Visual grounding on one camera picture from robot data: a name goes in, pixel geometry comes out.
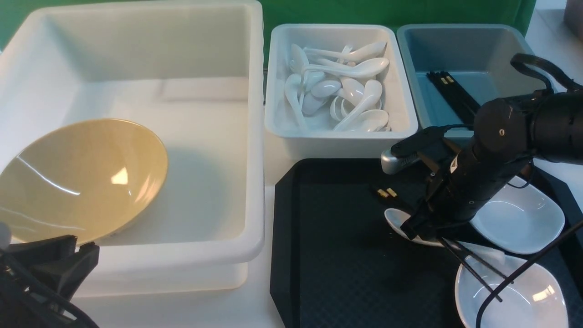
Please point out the white ceramic spoons pile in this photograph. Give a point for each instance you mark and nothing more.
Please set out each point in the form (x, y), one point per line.
(346, 80)

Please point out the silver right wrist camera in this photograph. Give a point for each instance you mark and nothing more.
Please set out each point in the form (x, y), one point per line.
(404, 153)

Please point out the white ceramic spoon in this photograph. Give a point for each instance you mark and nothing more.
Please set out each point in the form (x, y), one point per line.
(398, 221)

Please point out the blue-grey chopstick bin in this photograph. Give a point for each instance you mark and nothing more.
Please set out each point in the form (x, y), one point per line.
(478, 56)

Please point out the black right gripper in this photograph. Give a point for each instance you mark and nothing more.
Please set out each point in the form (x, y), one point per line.
(461, 192)

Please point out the white spoon bin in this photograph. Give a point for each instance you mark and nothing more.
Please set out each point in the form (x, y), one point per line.
(320, 141)

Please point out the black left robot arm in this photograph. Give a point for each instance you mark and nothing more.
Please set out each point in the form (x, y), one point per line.
(38, 280)

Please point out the green backdrop cloth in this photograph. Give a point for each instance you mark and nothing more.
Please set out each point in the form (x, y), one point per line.
(397, 13)

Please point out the black chopsticks in bin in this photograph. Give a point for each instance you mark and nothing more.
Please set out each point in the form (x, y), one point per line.
(457, 97)

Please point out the large yellow noodle bowl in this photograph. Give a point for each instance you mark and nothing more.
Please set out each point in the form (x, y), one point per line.
(90, 179)

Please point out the large white plastic tub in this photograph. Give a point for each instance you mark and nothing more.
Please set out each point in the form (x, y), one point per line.
(192, 72)

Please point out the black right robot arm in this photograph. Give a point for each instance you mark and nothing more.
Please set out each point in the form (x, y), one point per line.
(507, 134)

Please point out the black serving tray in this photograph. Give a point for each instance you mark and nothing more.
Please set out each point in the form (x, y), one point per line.
(336, 262)

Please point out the white square dish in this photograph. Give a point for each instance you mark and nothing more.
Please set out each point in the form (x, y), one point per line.
(533, 300)
(519, 220)

